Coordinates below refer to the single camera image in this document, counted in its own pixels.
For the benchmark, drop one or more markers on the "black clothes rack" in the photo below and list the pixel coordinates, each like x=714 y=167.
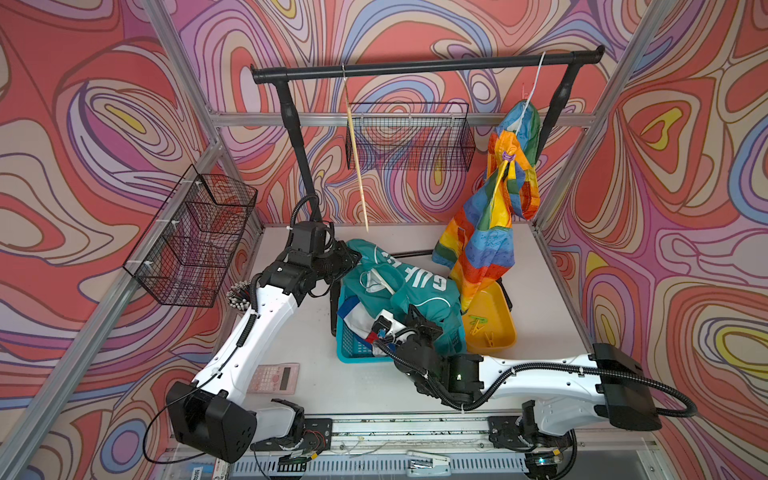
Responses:
x=280 y=77

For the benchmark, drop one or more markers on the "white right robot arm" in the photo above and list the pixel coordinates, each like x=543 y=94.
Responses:
x=558 y=395

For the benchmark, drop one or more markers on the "teal plastic basket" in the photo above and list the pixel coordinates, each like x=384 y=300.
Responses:
x=350 y=348

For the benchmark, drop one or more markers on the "blue white red jacket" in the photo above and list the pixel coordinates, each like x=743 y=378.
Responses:
x=357 y=319

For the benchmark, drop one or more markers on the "small black wire basket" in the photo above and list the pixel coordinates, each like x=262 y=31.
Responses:
x=412 y=136

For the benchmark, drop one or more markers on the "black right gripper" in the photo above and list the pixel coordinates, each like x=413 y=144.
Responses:
x=414 y=319

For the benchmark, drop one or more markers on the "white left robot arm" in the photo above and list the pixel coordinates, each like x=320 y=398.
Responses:
x=208 y=413

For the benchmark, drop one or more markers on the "pink calculator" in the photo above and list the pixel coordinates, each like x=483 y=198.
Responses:
x=275 y=379

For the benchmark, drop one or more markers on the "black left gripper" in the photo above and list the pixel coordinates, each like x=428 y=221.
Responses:
x=347 y=260

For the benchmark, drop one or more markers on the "wooden hanger gold hook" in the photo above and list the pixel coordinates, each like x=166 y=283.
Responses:
x=354 y=147

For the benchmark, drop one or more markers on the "cup of pencils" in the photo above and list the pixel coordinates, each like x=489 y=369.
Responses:
x=239 y=296

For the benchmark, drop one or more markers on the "multicolour patchwork jacket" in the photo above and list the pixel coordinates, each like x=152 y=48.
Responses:
x=478 y=243

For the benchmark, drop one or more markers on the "yellow plastic tray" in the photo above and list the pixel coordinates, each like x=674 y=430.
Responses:
x=492 y=303

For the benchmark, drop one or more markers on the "teal green jacket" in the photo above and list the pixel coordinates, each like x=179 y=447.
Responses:
x=384 y=283

